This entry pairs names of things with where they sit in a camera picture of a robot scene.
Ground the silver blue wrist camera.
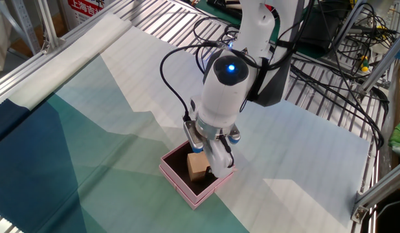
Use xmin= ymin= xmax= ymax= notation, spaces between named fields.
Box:
xmin=183 ymin=120 xmax=205 ymax=153

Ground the aluminium table edge rail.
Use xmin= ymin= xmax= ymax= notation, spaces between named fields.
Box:
xmin=0 ymin=0 xmax=123 ymax=104

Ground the aluminium frame post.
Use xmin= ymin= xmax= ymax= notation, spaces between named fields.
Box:
xmin=358 ymin=30 xmax=400 ymax=94
xmin=34 ymin=0 xmax=67 ymax=54
xmin=350 ymin=158 xmax=400 ymax=224

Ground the large wooden cube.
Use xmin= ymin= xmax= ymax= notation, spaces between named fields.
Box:
xmin=186 ymin=151 xmax=211 ymax=182

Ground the pink gift box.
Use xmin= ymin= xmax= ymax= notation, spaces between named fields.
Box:
xmin=159 ymin=139 xmax=237 ymax=210

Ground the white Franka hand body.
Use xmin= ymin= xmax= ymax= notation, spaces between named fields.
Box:
xmin=203 ymin=139 xmax=236 ymax=179

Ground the yellow green screwdriver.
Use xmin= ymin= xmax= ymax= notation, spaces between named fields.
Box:
xmin=357 ymin=53 xmax=371 ymax=72

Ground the black cable tangle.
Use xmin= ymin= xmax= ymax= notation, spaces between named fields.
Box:
xmin=289 ymin=0 xmax=390 ymax=151

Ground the grey perforated post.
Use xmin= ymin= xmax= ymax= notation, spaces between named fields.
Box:
xmin=0 ymin=0 xmax=42 ymax=55

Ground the red white sign box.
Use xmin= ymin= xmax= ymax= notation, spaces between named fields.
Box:
xmin=61 ymin=0 xmax=106 ymax=27

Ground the teal white tablecloth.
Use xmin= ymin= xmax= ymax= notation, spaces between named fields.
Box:
xmin=0 ymin=12 xmax=371 ymax=233

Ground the black equipment box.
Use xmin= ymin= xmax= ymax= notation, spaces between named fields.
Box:
xmin=296 ymin=0 xmax=350 ymax=56

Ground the green plastic bag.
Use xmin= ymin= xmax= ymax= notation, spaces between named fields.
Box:
xmin=388 ymin=118 xmax=400 ymax=159

